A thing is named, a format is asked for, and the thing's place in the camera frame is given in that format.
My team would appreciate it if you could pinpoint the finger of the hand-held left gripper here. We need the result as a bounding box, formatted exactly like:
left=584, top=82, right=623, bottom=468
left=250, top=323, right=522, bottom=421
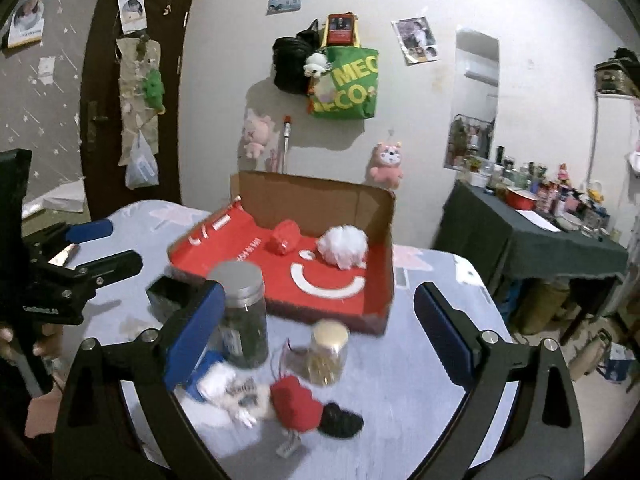
left=22, top=218, right=114, bottom=263
left=47, top=249, right=144, bottom=303

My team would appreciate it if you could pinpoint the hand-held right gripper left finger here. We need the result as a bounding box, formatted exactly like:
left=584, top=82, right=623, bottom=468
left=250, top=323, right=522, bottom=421
left=52, top=280, right=227, bottom=480

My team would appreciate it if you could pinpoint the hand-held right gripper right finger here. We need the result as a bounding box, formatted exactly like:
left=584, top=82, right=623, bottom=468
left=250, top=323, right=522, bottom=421
left=413, top=281, right=586, bottom=480

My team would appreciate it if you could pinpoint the white fluffy bow hair clip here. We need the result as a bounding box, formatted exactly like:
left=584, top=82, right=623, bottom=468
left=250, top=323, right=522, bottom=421
left=220, top=380, right=277, bottom=428

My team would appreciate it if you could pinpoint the red fuzzy heart hair clip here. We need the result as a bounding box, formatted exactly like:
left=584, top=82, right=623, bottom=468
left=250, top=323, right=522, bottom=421
left=270, top=376, right=325, bottom=458

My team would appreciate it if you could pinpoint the black fuzzy scrunchie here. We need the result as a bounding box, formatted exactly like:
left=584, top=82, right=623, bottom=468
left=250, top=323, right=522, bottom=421
left=318, top=402, right=365, bottom=439

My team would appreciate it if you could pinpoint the cardboard box with red lining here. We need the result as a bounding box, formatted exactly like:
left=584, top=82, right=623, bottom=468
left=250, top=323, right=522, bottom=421
left=167, top=170, right=397, bottom=337

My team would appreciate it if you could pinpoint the person's left hand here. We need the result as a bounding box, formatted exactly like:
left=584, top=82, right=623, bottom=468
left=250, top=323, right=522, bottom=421
left=0, top=324, right=63, bottom=386

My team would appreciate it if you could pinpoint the white plastic sheet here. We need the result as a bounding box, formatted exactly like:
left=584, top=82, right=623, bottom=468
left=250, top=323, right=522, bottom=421
left=22, top=180, right=86, bottom=217

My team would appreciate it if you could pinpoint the small black box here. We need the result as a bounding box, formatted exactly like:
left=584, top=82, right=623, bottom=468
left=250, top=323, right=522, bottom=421
left=146, top=276, right=211, bottom=326

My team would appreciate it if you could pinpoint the clear plastic bag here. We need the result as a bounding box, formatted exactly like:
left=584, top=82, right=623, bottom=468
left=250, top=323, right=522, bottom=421
left=124, top=132, right=160, bottom=190

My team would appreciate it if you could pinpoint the desk with dark green cloth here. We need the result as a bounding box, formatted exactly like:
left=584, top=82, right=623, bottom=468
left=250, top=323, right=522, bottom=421
left=432, top=180, right=630, bottom=311

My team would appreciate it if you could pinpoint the small jar with gold lid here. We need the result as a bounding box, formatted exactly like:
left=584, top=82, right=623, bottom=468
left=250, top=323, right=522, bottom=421
left=306, top=320, right=350, bottom=387

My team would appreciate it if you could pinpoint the red knitted scrunchie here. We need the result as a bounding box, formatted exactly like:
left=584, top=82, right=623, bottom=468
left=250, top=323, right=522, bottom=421
left=270, top=220, right=302, bottom=257

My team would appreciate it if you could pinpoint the white mesh bath pouf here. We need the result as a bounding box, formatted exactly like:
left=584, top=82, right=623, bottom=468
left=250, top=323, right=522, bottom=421
left=316, top=226, right=370, bottom=271

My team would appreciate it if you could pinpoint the beige bag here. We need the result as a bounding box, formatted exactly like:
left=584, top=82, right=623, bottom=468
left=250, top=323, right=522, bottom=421
left=570, top=330, right=613, bottom=381

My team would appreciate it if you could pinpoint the white paper sheet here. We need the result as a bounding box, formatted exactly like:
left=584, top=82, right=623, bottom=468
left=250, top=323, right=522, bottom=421
left=514, top=208, right=562, bottom=233

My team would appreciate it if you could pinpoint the beige hanging organiser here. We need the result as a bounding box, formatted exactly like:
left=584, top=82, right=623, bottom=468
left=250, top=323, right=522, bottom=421
left=116, top=35, right=163, bottom=167

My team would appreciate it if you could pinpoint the green plush toy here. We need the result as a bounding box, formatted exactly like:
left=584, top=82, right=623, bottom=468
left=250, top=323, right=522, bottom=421
left=141, top=69, right=167, bottom=112

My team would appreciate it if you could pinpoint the red bowl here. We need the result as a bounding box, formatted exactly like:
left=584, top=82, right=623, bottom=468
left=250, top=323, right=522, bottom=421
left=506, top=187, right=540, bottom=211

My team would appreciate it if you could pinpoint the dark brown door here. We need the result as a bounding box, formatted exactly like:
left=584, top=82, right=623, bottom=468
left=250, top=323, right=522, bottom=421
left=80, top=0, right=202, bottom=207

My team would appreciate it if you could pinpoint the blue and white bag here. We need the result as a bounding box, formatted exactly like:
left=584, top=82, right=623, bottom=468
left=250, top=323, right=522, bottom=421
left=597, top=345, right=637, bottom=384

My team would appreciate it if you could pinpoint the pink cat plush toy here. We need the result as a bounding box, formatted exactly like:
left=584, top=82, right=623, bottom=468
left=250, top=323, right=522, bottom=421
left=369, top=141, right=405, bottom=190

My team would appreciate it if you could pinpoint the group of bottles and jars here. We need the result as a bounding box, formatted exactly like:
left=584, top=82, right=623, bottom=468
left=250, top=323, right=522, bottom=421
left=467, top=145, right=623, bottom=241

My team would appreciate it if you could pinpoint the pink pig plush toy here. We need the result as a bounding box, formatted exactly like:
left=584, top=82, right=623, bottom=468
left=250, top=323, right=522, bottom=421
left=242, top=110, right=273, bottom=158

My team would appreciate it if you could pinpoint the red tipped stick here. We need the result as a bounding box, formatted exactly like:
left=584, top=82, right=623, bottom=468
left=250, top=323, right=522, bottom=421
left=280, top=115, right=294, bottom=173

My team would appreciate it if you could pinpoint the photo sheet on door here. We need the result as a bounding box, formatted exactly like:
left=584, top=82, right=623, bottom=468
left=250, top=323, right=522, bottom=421
left=118, top=0, right=148, bottom=35

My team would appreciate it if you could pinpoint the white wardrobe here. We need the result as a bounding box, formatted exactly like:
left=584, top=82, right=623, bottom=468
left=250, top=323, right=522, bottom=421
left=592, top=92, right=640, bottom=201

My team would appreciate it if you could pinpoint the black bag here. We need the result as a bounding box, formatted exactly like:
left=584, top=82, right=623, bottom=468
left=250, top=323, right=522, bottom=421
left=272, top=20, right=321, bottom=95

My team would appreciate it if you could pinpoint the green tote bag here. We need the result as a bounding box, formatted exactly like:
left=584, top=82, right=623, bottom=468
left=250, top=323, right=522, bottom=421
left=306, top=46, right=382, bottom=120

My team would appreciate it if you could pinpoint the panda plush toy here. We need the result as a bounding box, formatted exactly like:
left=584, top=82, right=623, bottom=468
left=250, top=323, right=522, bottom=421
left=303, top=52, right=331, bottom=79

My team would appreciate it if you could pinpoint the patterned storage box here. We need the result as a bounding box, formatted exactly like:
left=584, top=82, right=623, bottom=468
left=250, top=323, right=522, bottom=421
left=594, top=47, right=640, bottom=99

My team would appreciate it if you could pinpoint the red bag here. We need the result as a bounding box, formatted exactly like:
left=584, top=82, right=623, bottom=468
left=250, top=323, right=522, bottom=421
left=324, top=14, right=361, bottom=47

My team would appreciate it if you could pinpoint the door handle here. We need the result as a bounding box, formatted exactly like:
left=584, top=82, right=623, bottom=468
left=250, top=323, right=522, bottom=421
left=85, top=102, right=109, bottom=144

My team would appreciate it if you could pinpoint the wall calendar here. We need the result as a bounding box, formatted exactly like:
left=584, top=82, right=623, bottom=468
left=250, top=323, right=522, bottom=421
left=7, top=0, right=48, bottom=50

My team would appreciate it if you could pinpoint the wall mirror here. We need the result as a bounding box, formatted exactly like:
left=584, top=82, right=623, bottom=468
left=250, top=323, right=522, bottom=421
left=443, top=29, right=501, bottom=173

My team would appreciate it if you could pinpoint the wall photo poster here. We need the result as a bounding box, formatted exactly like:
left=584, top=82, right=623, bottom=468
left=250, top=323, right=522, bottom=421
left=391, top=16, right=441, bottom=66

